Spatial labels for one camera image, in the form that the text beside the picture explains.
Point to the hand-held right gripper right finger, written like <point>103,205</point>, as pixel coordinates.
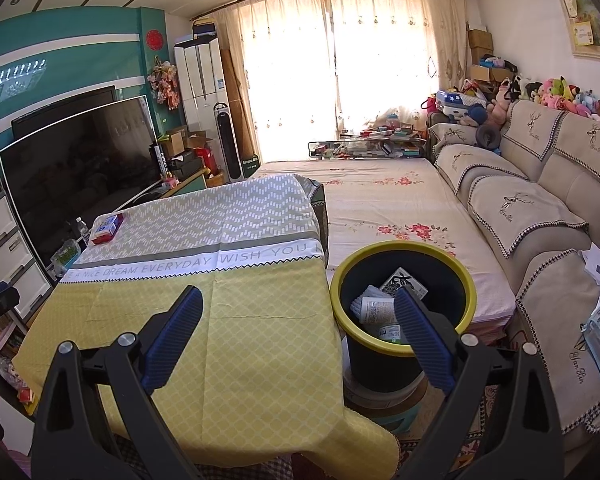
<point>425,340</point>

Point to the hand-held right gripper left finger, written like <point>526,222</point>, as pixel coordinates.
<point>172,345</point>

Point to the black bin with yellow rim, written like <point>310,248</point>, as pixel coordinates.
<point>445,290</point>

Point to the white printed packet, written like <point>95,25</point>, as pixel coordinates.
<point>375,310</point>

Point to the black white printed box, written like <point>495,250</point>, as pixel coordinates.
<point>402,280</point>

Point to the shelf of children's books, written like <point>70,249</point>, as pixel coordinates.
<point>0,340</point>

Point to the stack of colourful booklets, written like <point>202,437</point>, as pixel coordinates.
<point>25,395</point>

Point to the white plastic drawer unit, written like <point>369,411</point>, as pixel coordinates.
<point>5,255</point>

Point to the green plastic stool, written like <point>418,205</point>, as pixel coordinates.
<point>405,417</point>

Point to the plastic bag with greens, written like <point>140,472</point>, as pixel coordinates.
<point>65,255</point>

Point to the clear water bottle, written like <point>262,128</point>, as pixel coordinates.
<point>82,230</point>

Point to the red box with colourful lid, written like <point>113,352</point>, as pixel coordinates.
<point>107,227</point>

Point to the floral cream sheet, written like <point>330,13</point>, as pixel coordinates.
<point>395,200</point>

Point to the large curved television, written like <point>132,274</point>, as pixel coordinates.
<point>80,170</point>

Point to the beige sofa with covers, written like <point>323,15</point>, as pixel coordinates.
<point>520,210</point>

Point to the small pink toy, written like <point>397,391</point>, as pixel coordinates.
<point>169,180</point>

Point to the black flat boxes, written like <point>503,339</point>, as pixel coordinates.
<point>185,162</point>

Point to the tall black white box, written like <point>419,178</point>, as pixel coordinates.
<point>161,160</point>

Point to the dark green box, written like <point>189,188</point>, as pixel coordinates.
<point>250,165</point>

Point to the closed cardboard box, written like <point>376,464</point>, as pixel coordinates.
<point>172,142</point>

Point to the pile of books and toys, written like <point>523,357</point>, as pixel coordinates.
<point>385,137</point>

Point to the open cardboard box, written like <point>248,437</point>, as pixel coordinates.
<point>200,140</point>

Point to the small black television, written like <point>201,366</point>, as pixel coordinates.
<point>65,105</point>

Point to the black white tower fan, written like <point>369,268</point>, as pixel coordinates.
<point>227,140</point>

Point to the grey neck pillow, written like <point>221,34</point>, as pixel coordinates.
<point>487,135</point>

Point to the glass coffee table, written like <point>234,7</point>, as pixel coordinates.
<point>325,150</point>

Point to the blue round plush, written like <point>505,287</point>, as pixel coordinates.
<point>476,115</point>

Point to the pink handbag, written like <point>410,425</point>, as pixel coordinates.
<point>428,105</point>

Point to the blue star print bag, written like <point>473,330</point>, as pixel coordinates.
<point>455,102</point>

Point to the pink plush toy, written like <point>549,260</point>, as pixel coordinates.
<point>500,105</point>

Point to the tall brown cardboard roll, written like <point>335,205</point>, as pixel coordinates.
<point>235,105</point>

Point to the pink artificial flower garland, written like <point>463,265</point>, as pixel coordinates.
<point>165,82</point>

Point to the white standing air conditioner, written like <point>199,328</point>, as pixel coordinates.
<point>200,80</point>

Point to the row of plush toys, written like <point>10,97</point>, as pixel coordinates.
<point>575,97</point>

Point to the cream sheer curtain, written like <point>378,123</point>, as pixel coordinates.
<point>285,70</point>
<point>390,55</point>

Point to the stack of cardboard boxes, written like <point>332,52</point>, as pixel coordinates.
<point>482,52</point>

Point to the dark box on air conditioner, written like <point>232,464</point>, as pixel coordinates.
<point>202,30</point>

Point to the red round wall decoration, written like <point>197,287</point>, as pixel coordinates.
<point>153,38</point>

